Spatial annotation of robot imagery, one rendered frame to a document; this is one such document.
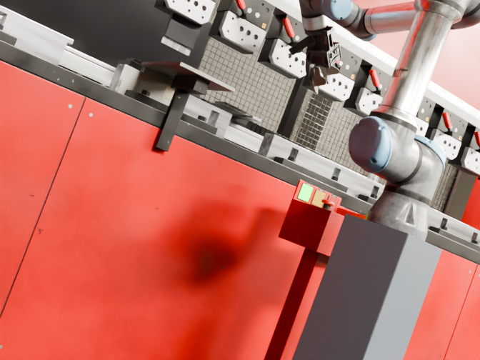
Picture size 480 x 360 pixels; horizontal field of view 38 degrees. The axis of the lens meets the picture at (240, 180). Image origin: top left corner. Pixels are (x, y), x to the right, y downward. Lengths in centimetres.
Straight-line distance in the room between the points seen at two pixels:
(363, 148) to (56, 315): 94
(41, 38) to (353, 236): 98
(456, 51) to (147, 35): 117
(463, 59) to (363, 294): 142
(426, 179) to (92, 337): 100
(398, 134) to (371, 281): 34
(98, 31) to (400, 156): 135
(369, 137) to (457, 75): 127
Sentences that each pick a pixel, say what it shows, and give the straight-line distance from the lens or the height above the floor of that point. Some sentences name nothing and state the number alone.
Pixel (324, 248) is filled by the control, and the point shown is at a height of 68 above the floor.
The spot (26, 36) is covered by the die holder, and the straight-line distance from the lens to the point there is 196.
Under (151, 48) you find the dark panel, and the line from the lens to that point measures 265.
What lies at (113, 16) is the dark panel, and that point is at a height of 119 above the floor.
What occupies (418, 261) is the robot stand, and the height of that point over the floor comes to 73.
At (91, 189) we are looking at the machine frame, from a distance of 191.
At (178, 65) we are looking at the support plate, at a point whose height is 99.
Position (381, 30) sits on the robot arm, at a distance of 200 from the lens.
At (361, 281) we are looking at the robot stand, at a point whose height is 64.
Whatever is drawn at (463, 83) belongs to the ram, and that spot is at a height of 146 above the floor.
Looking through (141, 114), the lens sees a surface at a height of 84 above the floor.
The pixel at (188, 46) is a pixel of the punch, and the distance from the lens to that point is 215.
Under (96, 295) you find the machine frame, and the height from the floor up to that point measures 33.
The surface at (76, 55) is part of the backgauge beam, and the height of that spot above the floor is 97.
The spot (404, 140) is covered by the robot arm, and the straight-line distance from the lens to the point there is 161.
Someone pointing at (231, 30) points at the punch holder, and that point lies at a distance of 218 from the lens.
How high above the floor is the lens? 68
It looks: 3 degrees up
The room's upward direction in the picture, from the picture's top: 21 degrees clockwise
